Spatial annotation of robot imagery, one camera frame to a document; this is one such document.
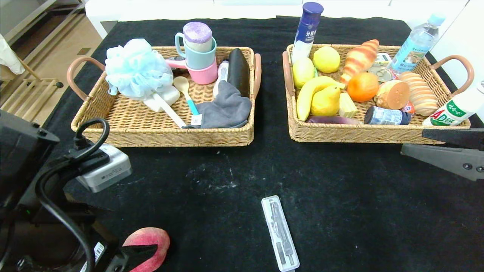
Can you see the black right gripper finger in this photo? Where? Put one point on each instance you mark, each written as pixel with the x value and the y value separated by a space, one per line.
pixel 461 138
pixel 450 160

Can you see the white hanging cloth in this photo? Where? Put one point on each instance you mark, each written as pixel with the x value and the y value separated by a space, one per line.
pixel 7 56

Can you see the light wooden rack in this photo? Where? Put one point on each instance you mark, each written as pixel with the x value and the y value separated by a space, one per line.
pixel 22 94

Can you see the round yellow lemon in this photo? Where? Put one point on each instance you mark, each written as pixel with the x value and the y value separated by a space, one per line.
pixel 326 59

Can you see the yellow pear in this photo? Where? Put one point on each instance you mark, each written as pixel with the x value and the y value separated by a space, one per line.
pixel 326 102

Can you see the long ridged bread loaf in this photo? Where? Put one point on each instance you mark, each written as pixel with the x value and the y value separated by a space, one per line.
pixel 419 94

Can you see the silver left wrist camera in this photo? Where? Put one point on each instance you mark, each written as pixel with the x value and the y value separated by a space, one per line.
pixel 106 170

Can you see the light wooden shelf unit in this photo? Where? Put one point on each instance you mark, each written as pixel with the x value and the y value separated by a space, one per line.
pixel 22 15

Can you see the white background table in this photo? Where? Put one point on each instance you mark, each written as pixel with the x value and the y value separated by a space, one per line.
pixel 106 11

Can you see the clear water bottle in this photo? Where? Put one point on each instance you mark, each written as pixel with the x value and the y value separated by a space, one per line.
pixel 414 49

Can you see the small jar with blue lid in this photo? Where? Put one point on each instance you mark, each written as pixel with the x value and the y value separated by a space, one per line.
pixel 383 116

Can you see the striped croissant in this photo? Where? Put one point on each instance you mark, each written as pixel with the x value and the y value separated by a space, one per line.
pixel 359 60

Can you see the orange fruit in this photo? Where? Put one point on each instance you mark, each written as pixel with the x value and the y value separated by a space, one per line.
pixel 362 87

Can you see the small white green carton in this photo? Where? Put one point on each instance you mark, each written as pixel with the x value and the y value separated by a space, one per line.
pixel 383 59

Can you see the purple-topped beige cylinder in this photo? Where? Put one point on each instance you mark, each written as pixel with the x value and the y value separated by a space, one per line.
pixel 197 36

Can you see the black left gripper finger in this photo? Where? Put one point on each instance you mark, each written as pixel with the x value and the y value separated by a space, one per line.
pixel 140 254

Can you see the wicker basket with food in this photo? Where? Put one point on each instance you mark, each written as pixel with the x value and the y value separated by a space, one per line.
pixel 378 132

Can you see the white bottle with blue cap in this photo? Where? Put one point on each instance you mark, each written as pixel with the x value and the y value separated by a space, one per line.
pixel 306 34

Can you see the grey cloth with tag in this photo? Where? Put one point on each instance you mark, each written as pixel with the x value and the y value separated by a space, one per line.
pixel 227 109

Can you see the red peach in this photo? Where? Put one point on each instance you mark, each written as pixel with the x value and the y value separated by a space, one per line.
pixel 155 236

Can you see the black oblong case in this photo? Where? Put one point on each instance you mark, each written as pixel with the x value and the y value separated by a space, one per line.
pixel 239 71

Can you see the round brown bread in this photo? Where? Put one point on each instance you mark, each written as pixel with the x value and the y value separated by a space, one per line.
pixel 393 94

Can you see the small red packet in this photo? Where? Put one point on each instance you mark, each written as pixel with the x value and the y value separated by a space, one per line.
pixel 408 108

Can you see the white bottle with green label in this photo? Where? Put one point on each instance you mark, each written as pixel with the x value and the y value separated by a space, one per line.
pixel 453 109

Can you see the white tube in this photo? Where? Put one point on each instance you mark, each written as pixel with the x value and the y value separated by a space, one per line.
pixel 221 75

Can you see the teal mug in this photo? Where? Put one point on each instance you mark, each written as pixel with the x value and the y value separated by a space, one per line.
pixel 200 59

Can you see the purple eggplant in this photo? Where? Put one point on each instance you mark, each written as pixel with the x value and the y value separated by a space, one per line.
pixel 336 120

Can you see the wicker basket with household items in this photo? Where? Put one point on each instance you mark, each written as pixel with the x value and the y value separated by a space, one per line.
pixel 136 128

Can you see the light blue bath pouf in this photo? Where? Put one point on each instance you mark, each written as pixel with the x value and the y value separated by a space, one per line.
pixel 136 71

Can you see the clear plastic compass case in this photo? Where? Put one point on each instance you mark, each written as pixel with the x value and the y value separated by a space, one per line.
pixel 280 230

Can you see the yellow banana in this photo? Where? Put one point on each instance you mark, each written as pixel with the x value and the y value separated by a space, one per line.
pixel 304 100

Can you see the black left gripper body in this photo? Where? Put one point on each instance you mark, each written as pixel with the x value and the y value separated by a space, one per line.
pixel 99 254

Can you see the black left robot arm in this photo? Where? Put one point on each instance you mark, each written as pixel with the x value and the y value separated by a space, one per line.
pixel 19 151

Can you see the oval yellow lemon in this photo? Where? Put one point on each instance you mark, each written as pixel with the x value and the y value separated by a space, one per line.
pixel 302 70

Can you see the silver tin can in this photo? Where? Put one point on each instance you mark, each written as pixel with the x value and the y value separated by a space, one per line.
pixel 380 73

